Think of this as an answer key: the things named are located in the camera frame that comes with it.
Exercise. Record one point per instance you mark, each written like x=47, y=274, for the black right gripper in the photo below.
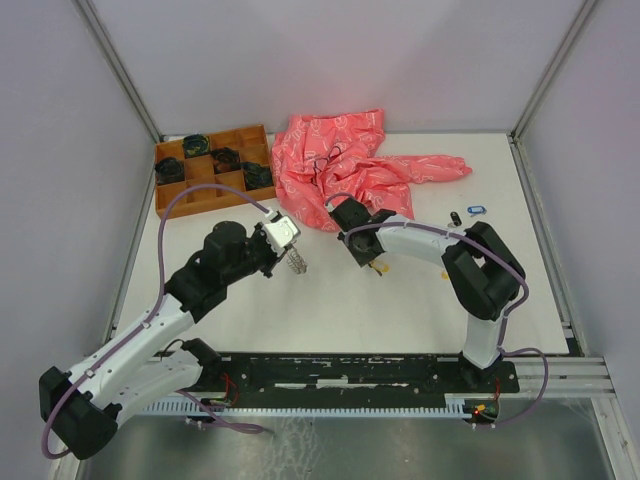
x=361, y=258

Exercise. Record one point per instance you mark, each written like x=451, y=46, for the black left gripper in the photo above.
x=259, y=235

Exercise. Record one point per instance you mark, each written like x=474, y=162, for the large keyring with yellow grip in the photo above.
x=295, y=261

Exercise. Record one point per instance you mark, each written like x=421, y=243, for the yellow tag with silver keys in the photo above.
x=379, y=267

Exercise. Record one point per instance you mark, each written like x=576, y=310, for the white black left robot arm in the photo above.
x=85, y=405

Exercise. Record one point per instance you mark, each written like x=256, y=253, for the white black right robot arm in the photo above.
x=487, y=279

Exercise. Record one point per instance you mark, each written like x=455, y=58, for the dark rolled cloth right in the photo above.
x=256, y=176

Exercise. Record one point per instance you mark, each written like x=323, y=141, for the pink patterned jacket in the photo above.
x=319, y=160

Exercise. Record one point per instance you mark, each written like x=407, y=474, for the black tag with silver key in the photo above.
x=455, y=220

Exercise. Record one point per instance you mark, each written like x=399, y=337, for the wooden compartment tray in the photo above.
x=251, y=143

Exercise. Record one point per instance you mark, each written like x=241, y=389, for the dark rolled cloth middle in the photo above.
x=225, y=160

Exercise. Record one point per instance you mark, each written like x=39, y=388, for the blue tag with key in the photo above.
x=476, y=210

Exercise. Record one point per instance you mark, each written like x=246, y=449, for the dark rolled cloth in tray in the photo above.
x=169, y=170

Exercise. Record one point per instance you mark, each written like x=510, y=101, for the dark rolled cloth top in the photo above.
x=196, y=145

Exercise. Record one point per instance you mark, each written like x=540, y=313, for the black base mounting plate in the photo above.
x=324, y=380

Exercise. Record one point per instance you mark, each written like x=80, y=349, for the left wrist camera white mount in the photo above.
x=280, y=230

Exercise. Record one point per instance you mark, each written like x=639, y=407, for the aluminium frame post right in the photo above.
x=561, y=55

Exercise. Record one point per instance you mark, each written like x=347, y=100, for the aluminium frame post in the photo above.
x=561, y=55
x=96, y=27

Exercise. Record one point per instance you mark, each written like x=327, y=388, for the aluminium frame post left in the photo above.
x=96, y=27

